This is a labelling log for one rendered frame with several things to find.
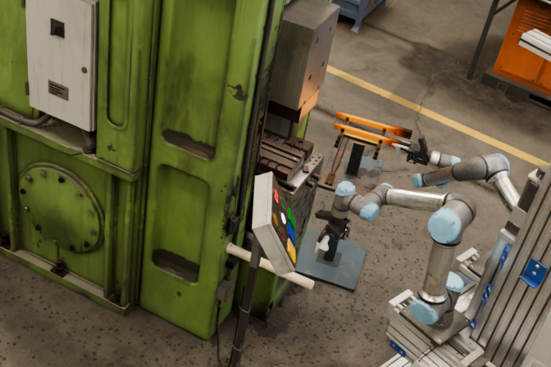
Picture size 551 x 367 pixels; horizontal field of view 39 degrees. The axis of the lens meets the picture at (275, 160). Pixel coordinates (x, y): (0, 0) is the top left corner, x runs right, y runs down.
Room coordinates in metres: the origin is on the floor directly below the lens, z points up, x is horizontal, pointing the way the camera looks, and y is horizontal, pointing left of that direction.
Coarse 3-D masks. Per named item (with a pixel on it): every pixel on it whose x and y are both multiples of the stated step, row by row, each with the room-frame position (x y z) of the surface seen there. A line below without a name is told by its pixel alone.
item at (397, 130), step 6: (336, 114) 3.59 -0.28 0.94; (342, 114) 3.59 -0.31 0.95; (348, 114) 3.61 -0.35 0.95; (354, 120) 3.57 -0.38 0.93; (360, 120) 3.57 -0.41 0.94; (366, 120) 3.57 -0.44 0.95; (372, 120) 3.59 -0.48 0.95; (372, 126) 3.56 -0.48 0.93; (378, 126) 3.55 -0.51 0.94; (384, 126) 3.55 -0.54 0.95; (390, 126) 3.56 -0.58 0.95; (396, 126) 3.56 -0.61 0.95; (396, 132) 3.53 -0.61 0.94; (402, 132) 3.54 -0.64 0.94; (408, 132) 3.53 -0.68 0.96; (408, 138) 3.53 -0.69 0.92
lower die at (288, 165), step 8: (264, 136) 3.18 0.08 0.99; (272, 144) 3.11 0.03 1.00; (280, 144) 3.13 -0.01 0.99; (264, 152) 3.04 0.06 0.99; (272, 152) 3.05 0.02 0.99; (296, 152) 3.09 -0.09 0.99; (304, 152) 3.10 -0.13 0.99; (264, 160) 3.00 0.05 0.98; (272, 160) 3.00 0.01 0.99; (280, 160) 3.01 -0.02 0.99; (288, 160) 3.02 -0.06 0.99; (296, 160) 3.02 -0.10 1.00; (256, 168) 2.97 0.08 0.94; (264, 168) 2.96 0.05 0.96; (272, 168) 2.95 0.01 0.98; (280, 168) 2.96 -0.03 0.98; (288, 168) 2.97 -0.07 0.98; (296, 168) 3.02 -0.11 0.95; (280, 176) 2.93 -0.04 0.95; (288, 176) 2.93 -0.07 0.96
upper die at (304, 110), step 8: (312, 96) 3.04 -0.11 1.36; (272, 104) 2.96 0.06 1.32; (304, 104) 2.95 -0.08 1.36; (312, 104) 3.06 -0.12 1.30; (272, 112) 2.96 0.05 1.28; (280, 112) 2.95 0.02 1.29; (288, 112) 2.94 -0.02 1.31; (296, 112) 2.92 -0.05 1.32; (304, 112) 2.97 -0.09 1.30; (296, 120) 2.92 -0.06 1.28
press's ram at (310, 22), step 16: (304, 0) 3.14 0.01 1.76; (320, 0) 3.17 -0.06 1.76; (288, 16) 2.95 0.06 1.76; (304, 16) 2.98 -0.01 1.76; (320, 16) 3.00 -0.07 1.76; (336, 16) 3.13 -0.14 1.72; (288, 32) 2.91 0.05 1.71; (304, 32) 2.88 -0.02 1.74; (320, 32) 2.95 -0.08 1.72; (288, 48) 2.90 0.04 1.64; (304, 48) 2.88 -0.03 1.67; (320, 48) 3.00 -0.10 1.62; (288, 64) 2.90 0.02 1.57; (304, 64) 2.87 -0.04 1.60; (320, 64) 3.04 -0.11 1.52; (272, 80) 2.92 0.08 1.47; (288, 80) 2.89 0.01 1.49; (304, 80) 2.88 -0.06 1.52; (320, 80) 3.09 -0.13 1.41; (272, 96) 2.91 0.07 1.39; (288, 96) 2.89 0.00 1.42; (304, 96) 2.92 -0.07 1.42
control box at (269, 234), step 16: (256, 176) 2.61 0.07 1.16; (272, 176) 2.59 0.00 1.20; (256, 192) 2.51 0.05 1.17; (272, 192) 2.49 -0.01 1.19; (256, 208) 2.40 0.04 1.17; (272, 208) 2.40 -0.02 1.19; (256, 224) 2.30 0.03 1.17; (272, 224) 2.30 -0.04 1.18; (272, 240) 2.29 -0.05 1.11; (272, 256) 2.29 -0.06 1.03; (288, 256) 2.30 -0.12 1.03; (288, 272) 2.30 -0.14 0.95
